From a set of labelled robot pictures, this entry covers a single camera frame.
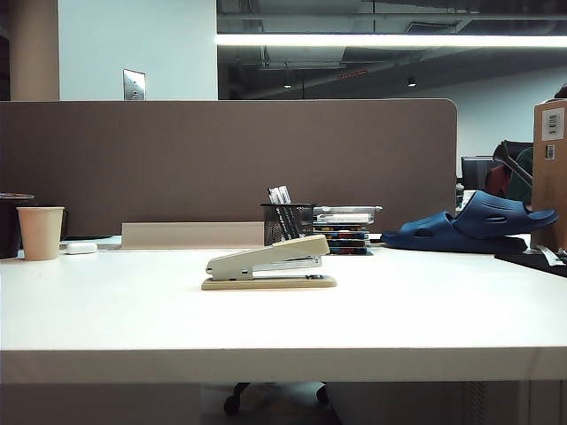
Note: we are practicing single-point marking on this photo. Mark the brown desk partition panel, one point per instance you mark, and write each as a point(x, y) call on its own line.
point(177, 159)

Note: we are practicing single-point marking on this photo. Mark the tan paper cup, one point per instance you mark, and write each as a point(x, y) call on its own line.
point(41, 232)

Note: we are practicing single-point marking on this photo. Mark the blue rubber slipper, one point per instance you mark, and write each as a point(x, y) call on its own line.
point(491, 212)
point(412, 230)

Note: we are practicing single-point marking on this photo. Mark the black and silver pen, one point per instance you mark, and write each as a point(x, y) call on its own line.
point(284, 195)
point(273, 195)

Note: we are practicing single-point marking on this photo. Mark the black desk mat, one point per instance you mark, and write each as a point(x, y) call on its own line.
point(531, 261)

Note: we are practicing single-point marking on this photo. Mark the white flat box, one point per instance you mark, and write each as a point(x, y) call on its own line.
point(343, 218)

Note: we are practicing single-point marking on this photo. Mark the white earbud case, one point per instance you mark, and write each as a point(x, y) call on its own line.
point(81, 248)

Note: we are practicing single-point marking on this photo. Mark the metal wall plate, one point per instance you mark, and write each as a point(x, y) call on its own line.
point(134, 84)

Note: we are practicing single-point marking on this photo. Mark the silver packaged strip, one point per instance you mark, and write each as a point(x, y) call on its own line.
point(549, 257)

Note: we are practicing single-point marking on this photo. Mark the long ceiling light strip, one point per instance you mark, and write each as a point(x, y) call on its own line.
point(376, 40)

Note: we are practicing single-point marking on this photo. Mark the black computer monitor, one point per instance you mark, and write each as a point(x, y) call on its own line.
point(474, 172)

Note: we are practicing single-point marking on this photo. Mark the beige desk stapler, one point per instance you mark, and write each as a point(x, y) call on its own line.
point(266, 259)

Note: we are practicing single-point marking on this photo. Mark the black mesh pen holder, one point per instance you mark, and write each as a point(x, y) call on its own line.
point(301, 221)

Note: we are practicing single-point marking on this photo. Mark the stacked trays and boxes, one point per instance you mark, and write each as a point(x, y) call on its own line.
point(347, 241)

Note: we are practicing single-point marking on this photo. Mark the black cylindrical container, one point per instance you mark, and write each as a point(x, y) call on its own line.
point(9, 226)

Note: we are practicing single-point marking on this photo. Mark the brown cardboard box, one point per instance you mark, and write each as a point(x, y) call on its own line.
point(551, 177)

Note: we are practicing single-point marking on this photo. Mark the grey metal tray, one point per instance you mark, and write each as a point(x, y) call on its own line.
point(350, 209)

